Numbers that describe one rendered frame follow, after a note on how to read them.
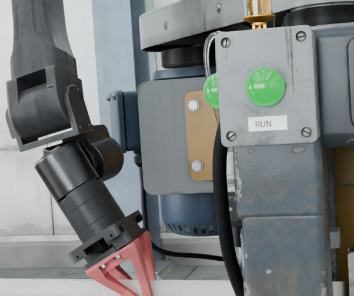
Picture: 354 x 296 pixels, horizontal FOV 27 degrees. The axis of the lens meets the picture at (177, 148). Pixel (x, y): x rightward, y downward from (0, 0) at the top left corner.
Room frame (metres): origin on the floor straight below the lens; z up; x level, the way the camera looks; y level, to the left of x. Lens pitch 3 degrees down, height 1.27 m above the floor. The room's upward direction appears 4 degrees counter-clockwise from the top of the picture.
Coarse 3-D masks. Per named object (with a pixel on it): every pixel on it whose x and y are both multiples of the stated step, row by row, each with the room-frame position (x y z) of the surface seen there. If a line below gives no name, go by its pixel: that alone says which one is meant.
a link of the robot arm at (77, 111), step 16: (64, 96) 0.81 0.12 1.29; (80, 96) 0.84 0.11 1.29; (80, 112) 0.83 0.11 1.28; (80, 128) 0.81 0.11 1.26; (96, 128) 0.90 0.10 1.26; (32, 144) 0.83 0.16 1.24; (96, 144) 0.88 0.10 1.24; (112, 144) 0.91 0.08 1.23; (96, 160) 0.87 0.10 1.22; (112, 160) 0.89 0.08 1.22; (112, 176) 0.91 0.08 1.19
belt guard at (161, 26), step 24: (192, 0) 0.94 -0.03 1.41; (216, 0) 0.88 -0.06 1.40; (240, 0) 0.83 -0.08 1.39; (288, 0) 0.75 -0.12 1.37; (312, 0) 0.72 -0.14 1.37; (336, 0) 0.72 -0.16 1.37; (144, 24) 1.09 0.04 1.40; (168, 24) 1.01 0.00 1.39; (192, 24) 0.95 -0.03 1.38; (216, 24) 0.89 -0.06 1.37; (240, 24) 0.96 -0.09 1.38; (144, 48) 1.15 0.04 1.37; (168, 48) 1.20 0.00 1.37
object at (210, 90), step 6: (210, 78) 0.59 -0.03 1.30; (216, 78) 0.59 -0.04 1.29; (210, 84) 0.59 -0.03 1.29; (216, 84) 0.59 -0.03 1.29; (204, 90) 0.60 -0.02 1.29; (210, 90) 0.59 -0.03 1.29; (216, 90) 0.59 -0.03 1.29; (210, 96) 0.59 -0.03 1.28; (216, 96) 0.59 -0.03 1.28; (210, 102) 0.59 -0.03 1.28; (216, 102) 0.59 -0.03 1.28; (216, 108) 0.60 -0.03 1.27
